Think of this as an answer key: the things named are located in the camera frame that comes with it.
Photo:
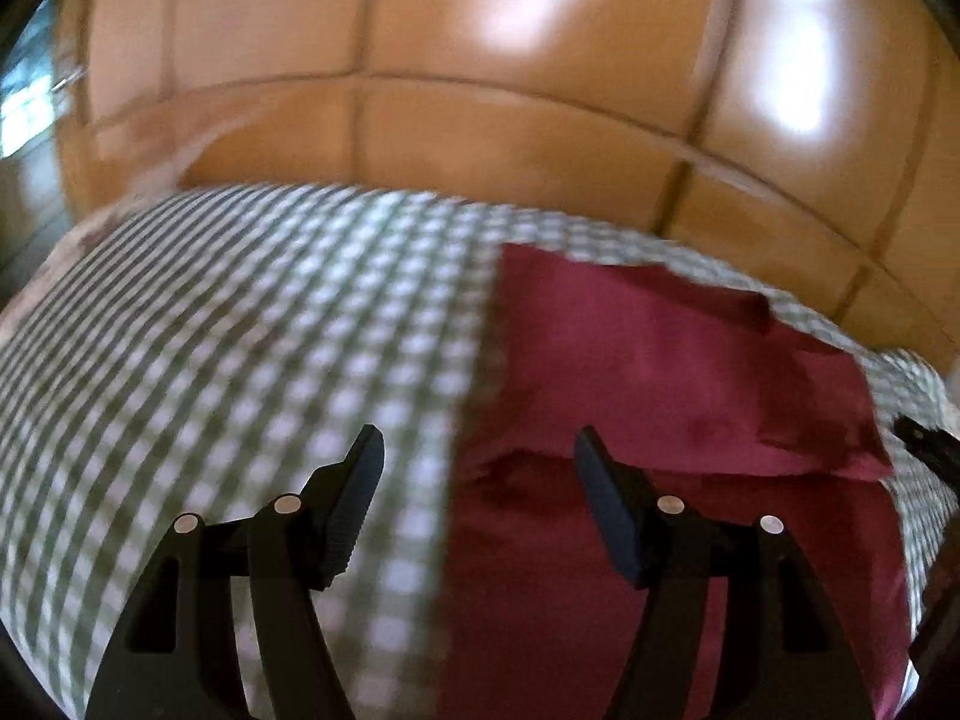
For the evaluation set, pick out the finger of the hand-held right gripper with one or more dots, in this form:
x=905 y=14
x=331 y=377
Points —
x=930 y=444

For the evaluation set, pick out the wooden wardrobe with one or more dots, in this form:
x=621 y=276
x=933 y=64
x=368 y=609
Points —
x=487 y=52

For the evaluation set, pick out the green checked bedspread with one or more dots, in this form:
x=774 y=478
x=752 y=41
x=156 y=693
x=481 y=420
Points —
x=262 y=330

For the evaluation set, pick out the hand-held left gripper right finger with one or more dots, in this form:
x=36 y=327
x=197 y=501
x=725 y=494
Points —
x=607 y=510

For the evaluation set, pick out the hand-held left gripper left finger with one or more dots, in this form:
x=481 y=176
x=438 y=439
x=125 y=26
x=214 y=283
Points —
x=352 y=510

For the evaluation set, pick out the dark red garment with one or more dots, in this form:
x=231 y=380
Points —
x=637 y=360

